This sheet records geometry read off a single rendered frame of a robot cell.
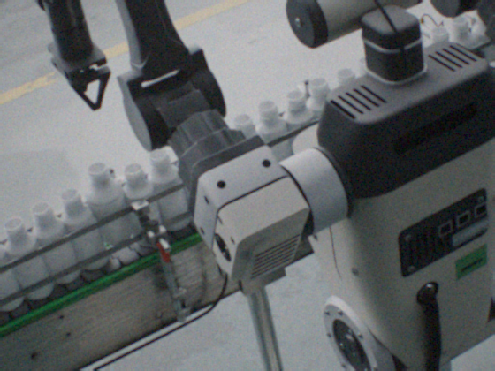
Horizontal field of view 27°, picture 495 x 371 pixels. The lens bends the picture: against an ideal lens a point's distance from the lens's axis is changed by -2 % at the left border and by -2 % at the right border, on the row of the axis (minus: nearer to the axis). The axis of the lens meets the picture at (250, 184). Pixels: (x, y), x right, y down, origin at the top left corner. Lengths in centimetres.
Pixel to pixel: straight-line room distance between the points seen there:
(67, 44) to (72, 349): 66
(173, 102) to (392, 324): 40
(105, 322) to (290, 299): 136
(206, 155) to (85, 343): 93
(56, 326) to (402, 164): 96
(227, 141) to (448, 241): 32
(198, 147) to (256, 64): 333
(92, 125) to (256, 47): 81
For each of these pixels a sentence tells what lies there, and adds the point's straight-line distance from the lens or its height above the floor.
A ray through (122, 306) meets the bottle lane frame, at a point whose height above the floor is 92.
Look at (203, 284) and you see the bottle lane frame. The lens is 207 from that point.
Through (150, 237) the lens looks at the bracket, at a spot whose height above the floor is 109.
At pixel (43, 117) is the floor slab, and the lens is 451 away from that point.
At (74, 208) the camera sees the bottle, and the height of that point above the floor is 114.
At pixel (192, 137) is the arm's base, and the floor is 159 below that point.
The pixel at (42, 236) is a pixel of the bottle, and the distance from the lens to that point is 191.
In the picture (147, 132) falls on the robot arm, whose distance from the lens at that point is 122.
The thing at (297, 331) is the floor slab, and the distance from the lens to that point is 319.
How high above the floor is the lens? 223
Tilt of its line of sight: 36 degrees down
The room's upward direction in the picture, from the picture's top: 12 degrees counter-clockwise
